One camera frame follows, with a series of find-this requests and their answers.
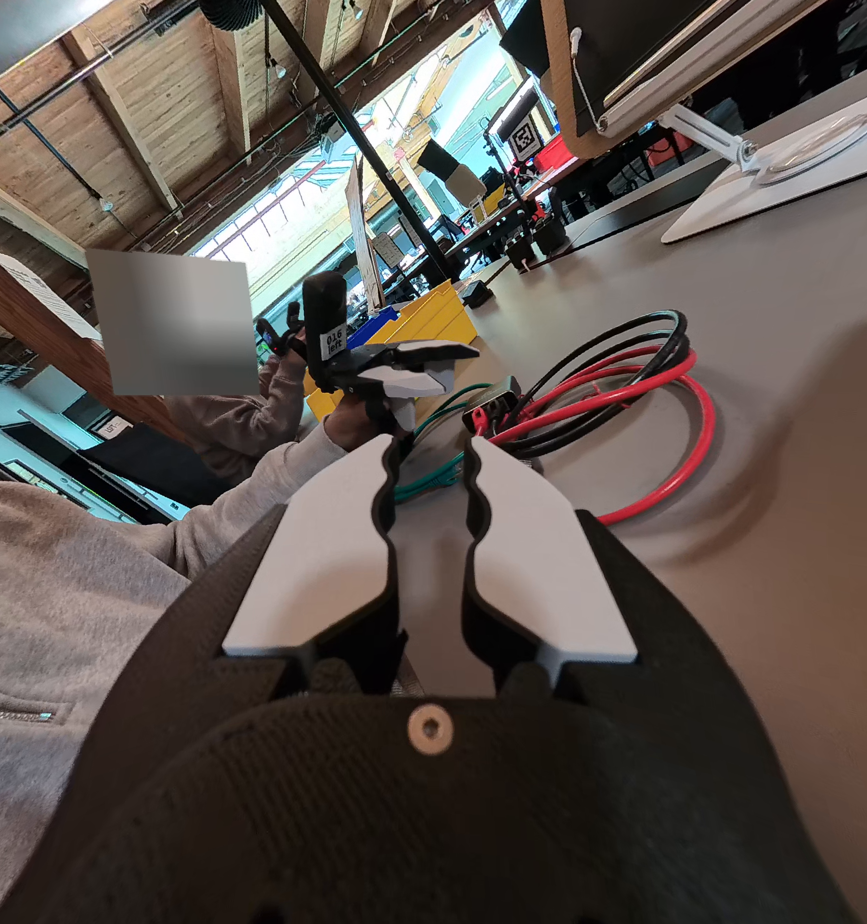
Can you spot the yellow plastic bin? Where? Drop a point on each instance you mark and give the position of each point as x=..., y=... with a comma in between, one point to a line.
x=440, y=317

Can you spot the person's left hand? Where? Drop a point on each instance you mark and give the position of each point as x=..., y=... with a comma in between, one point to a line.
x=350, y=429

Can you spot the white laptop stand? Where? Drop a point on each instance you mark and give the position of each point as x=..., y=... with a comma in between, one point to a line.
x=765, y=195

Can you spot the wood-edged black board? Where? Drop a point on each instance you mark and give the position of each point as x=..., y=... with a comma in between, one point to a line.
x=657, y=43

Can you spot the black metal pole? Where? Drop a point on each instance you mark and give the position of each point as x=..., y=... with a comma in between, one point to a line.
x=363, y=144

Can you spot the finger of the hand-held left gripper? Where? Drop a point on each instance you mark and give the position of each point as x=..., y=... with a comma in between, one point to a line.
x=440, y=352
x=415, y=384

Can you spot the person's left forearm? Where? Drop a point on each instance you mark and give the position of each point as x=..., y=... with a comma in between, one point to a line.
x=260, y=491

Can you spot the black and white marker sign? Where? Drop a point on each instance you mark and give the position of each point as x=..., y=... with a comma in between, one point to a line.
x=525, y=143

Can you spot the small black adapter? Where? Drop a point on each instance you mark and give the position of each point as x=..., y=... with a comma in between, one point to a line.
x=476, y=294

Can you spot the black network switch box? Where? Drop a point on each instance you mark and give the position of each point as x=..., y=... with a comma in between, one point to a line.
x=492, y=404

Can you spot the red plastic crate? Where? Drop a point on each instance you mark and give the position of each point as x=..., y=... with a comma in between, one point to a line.
x=556, y=153

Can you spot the standing wooden board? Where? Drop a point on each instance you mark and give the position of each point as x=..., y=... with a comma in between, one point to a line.
x=365, y=238

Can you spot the person's grey sweatshirt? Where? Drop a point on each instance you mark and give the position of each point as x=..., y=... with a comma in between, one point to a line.
x=43, y=613

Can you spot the grey desk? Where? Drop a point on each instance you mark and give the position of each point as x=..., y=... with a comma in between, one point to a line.
x=801, y=325

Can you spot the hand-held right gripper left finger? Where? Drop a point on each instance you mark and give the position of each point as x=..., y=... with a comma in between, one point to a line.
x=318, y=548

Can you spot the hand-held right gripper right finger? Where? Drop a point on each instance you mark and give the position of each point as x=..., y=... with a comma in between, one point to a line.
x=541, y=563

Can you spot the blue plastic bin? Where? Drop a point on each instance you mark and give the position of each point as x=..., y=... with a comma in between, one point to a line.
x=372, y=328

